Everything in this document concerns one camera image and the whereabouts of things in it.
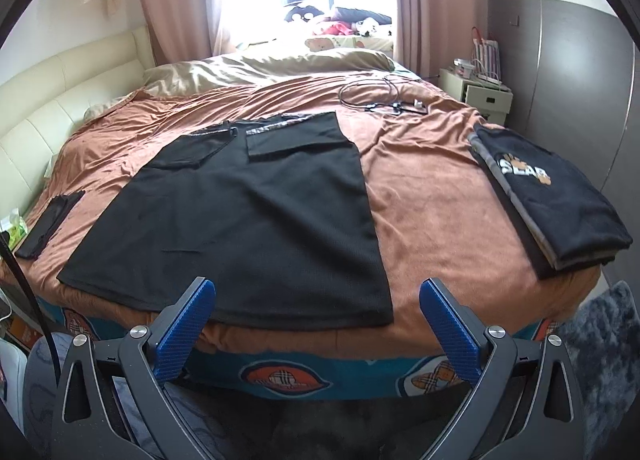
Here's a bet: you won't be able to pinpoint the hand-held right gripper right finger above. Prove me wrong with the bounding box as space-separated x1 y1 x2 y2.
419 278 596 460

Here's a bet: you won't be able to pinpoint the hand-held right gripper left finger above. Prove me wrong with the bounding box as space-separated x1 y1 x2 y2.
50 276 221 460

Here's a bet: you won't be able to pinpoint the black t-shirt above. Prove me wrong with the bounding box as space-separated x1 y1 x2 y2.
56 111 395 328

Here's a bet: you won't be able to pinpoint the grey folded clothes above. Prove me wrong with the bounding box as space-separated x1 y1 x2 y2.
469 132 621 281

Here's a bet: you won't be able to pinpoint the teal printed bed sheet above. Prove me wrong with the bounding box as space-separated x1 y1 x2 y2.
35 300 566 401

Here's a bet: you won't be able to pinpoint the bed with brown sheet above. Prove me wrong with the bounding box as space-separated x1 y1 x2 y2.
22 72 608 358

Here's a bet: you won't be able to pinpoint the grey shaggy rug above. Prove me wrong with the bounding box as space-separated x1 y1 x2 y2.
562 280 640 460

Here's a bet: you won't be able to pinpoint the small folded black cloth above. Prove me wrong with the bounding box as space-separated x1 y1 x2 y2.
15 190 86 259

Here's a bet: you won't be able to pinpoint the stack of folded dark shirts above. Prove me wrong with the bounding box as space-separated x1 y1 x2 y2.
472 124 633 271

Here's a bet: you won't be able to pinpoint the green tissue box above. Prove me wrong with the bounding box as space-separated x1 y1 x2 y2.
0 207 32 251

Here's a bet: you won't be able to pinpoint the cream nightstand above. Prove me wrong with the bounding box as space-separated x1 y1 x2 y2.
439 67 514 123

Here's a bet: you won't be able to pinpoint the cream padded headboard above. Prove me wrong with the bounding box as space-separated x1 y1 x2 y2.
0 24 153 221

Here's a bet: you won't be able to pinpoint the striped paper bag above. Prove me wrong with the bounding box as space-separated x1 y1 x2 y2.
471 26 501 82

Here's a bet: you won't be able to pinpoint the beige duvet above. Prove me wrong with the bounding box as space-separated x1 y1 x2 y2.
85 51 396 121

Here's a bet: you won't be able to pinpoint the grey wardrobe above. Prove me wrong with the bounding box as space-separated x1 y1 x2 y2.
485 0 640 291

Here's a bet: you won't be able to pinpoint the bear print cushion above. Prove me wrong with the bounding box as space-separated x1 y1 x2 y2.
304 34 396 52

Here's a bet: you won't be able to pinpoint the red cloth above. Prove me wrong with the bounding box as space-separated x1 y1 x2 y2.
312 20 353 37

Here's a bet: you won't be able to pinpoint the pink curtain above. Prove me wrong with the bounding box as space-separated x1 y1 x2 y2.
132 0 236 61
392 0 493 86

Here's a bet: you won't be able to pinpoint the dark cushion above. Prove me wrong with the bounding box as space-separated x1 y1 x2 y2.
332 5 393 25

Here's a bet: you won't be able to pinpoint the black and white plush toy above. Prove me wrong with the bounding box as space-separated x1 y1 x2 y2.
282 4 326 23

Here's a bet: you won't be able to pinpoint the black braided cable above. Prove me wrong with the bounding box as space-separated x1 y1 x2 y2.
0 232 58 356

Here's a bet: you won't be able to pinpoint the black charging cable bundle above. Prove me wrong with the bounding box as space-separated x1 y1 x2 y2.
339 74 430 116

